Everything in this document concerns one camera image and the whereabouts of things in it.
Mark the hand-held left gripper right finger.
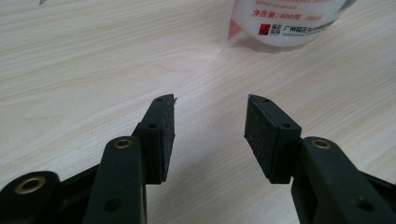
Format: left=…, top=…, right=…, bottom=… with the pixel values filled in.
left=244, top=93, right=303, bottom=184

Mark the white and red refill pouch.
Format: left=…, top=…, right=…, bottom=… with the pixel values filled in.
left=222, top=0, right=358, bottom=52

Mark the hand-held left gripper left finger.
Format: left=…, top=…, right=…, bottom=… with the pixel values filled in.
left=132, top=93, right=177, bottom=185

